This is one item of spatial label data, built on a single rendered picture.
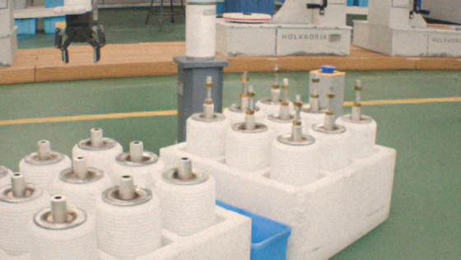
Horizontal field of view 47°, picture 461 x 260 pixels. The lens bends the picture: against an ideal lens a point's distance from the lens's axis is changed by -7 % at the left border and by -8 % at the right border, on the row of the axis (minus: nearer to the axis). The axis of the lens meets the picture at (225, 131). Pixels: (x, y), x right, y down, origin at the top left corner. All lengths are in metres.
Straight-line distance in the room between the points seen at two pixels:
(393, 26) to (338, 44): 0.47
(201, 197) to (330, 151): 0.39
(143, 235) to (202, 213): 0.12
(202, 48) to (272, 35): 1.71
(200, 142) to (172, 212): 0.37
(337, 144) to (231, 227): 0.36
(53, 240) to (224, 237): 0.29
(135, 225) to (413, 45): 3.29
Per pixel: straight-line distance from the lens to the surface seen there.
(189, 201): 0.87
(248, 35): 3.37
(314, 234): 1.12
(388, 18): 3.89
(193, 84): 1.74
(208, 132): 1.22
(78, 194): 0.89
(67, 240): 0.74
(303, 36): 3.51
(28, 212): 0.83
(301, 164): 1.09
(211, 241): 0.88
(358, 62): 3.62
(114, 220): 0.80
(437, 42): 4.06
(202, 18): 1.74
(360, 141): 1.28
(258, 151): 1.16
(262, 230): 1.10
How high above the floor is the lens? 0.57
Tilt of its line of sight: 16 degrees down
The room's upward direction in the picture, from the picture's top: 1 degrees clockwise
